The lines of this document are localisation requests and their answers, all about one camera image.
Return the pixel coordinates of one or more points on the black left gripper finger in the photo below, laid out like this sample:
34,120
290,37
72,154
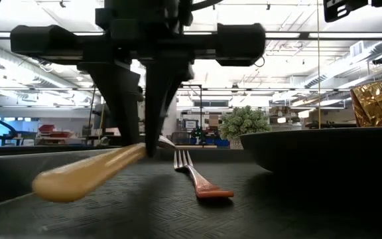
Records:
121,99
161,99

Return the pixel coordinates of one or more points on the amber faceted glass cup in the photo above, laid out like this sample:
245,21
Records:
380,103

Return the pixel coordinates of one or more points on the black round plate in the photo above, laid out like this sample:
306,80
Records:
310,149

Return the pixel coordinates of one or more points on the black textured serving tray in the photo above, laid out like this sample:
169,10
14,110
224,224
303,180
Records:
144,215

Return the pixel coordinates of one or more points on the black computer monitor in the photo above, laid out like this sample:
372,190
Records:
99,114

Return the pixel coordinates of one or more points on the grey rounded object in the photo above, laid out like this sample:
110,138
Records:
103,142

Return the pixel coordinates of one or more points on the small black ceiling device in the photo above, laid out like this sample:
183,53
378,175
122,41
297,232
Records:
380,60

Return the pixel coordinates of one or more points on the red storage bins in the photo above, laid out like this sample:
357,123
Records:
56,134

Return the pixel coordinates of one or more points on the blue storage bins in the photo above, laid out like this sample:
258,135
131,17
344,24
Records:
222,142

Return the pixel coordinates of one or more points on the green artificial potted plant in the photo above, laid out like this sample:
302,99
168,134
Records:
244,124

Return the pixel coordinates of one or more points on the black overhead frame beam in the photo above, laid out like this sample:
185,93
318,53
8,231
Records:
303,35

